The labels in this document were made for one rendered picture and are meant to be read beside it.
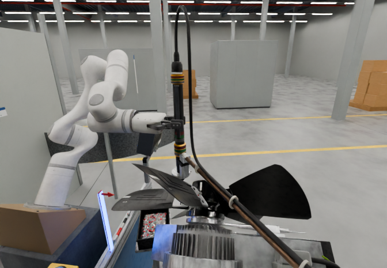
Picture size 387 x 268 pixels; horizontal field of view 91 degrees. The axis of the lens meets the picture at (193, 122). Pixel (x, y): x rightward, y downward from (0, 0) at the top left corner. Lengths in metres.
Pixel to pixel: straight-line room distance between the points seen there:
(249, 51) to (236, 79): 0.97
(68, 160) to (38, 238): 0.33
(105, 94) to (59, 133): 0.54
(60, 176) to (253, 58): 6.43
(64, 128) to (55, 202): 0.35
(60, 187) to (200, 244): 0.74
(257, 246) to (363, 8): 6.28
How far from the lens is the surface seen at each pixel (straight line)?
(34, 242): 1.17
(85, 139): 1.19
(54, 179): 1.15
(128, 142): 2.52
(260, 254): 0.78
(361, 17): 6.62
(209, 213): 0.74
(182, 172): 0.70
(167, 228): 0.92
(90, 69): 1.09
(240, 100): 6.96
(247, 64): 6.87
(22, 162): 2.60
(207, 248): 0.69
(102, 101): 0.66
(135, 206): 0.82
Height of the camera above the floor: 1.71
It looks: 18 degrees down
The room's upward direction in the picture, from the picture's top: 1 degrees counter-clockwise
